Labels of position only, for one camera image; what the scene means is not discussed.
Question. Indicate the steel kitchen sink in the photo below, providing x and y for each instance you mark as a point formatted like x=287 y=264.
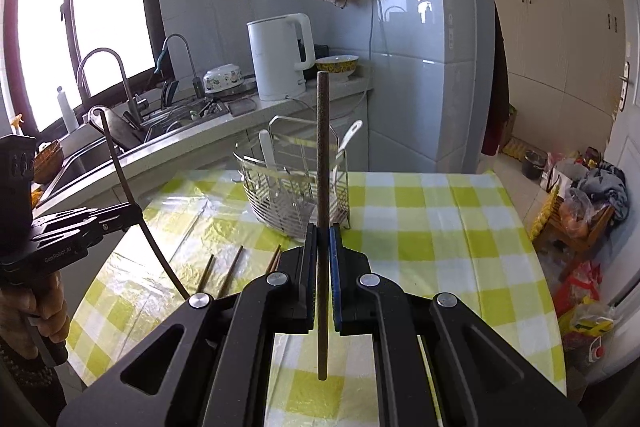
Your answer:
x=165 y=127

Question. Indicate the white electric kettle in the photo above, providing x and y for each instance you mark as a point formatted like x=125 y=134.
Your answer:
x=275 y=57

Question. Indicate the white kitchen counter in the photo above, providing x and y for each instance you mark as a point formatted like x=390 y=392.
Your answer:
x=362 y=147

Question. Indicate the white floral bowl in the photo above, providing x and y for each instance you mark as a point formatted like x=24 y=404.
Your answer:
x=225 y=79

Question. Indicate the white plastic bottle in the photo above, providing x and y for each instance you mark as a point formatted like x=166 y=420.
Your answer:
x=67 y=109

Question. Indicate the grey crumpled cloth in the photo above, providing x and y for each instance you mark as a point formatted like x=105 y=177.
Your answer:
x=602 y=189

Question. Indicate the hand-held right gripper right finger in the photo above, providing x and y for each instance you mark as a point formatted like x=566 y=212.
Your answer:
x=334 y=277

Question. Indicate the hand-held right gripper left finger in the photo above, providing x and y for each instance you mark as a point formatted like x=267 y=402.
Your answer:
x=314 y=277

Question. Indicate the slim chrome water faucet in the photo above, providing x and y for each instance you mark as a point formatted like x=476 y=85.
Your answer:
x=199 y=84

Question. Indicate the yellow plastic bag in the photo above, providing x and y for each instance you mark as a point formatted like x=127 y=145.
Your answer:
x=587 y=322

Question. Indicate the brown wooden chopstick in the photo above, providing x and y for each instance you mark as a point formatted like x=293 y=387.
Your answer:
x=171 y=269
x=274 y=260
x=207 y=273
x=231 y=272
x=323 y=132

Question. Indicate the red plastic bag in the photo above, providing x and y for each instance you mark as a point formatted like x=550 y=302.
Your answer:
x=580 y=287

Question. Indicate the white wall cabinets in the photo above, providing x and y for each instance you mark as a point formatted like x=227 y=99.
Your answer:
x=550 y=7

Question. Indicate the wicker basket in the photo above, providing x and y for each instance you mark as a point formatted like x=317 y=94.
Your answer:
x=49 y=162

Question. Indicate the grey dish sponge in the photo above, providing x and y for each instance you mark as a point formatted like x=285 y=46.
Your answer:
x=242 y=107

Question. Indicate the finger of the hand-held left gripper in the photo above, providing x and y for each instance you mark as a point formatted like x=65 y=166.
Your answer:
x=120 y=215

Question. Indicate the white plastic spoon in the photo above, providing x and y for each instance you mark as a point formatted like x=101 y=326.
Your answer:
x=350 y=134

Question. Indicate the person's left hand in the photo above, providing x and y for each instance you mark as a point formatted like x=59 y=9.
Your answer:
x=47 y=302

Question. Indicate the black pot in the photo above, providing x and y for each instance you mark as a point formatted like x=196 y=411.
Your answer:
x=534 y=164

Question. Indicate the yellow patterned bowl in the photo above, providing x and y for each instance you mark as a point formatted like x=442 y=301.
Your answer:
x=337 y=67

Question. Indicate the dark framed window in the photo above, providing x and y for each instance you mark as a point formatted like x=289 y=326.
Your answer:
x=100 y=7

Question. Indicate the wooden stool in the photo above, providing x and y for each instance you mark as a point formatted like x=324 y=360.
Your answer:
x=595 y=242

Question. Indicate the yellow egg tray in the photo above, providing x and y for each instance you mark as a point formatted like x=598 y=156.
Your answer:
x=545 y=217

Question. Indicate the tall chrome sink faucet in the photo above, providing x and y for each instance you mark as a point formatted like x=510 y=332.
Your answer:
x=134 y=104

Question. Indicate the person's left forearm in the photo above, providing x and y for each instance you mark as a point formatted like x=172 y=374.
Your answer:
x=25 y=404

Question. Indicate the yellow checkered tablecloth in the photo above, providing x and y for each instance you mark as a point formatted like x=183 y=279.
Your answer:
x=425 y=227

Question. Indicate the white shopping bag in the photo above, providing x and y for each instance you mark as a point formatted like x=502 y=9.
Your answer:
x=562 y=174

